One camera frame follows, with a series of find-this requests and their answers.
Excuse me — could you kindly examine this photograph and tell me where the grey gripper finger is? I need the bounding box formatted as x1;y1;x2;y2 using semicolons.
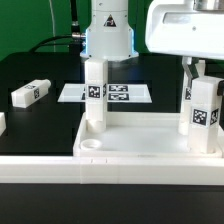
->
217;80;224;96

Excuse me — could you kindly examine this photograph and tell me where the thin white cable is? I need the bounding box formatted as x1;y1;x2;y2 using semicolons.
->
48;0;57;38

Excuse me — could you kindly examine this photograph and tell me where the black cable with connector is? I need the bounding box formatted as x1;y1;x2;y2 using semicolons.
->
28;0;88;54

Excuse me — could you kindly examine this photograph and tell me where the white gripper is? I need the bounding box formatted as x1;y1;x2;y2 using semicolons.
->
145;0;224;81

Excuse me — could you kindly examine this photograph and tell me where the white fiducial marker sheet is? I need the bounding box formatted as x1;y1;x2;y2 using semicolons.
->
58;84;152;103

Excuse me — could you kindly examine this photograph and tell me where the white fence left bar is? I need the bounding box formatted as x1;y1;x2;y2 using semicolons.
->
0;112;6;136

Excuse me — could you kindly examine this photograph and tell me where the white fence front bar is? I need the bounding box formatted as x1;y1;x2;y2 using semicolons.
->
0;156;224;185

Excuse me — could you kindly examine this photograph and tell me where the white desk tabletop tray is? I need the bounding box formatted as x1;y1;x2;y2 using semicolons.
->
73;112;223;158

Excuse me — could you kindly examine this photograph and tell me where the white fence bar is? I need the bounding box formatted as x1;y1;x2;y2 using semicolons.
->
0;112;6;136
0;156;224;185

